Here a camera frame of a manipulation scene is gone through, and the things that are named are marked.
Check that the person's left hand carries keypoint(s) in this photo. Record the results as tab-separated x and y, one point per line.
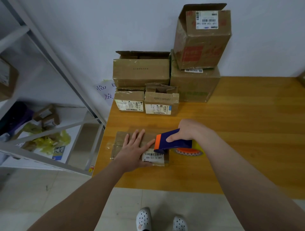
131	152

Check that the person's right hand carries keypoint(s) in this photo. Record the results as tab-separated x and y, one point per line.
190	131

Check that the box barcode label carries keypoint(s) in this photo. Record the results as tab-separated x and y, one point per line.
117	140

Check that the blue orange tape dispenser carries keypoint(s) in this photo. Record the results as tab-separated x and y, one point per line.
169	140

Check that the stack of cardboard boxes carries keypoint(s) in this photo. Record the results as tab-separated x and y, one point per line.
140	71

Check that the small brown cardboard box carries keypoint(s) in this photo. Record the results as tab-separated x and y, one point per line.
302	78

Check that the person's left forearm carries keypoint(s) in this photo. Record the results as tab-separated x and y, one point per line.
76	202

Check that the person's right forearm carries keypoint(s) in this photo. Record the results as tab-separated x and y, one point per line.
257	188

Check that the wooden table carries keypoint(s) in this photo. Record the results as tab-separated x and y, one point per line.
257	123

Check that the white perforated clog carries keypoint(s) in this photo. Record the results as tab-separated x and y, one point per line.
143	220
179	222

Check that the yellow plastic bag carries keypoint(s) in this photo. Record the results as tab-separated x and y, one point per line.
47	140

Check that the small open carton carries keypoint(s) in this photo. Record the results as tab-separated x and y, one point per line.
46	116

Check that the grey metal shelf rack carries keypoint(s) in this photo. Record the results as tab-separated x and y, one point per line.
33	157

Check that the dark blue bag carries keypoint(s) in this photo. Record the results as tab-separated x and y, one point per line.
14	119

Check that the large worn shelf carton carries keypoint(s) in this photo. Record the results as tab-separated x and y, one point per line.
7	78

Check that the white paper wall sign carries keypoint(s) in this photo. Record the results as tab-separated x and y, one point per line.
106	90

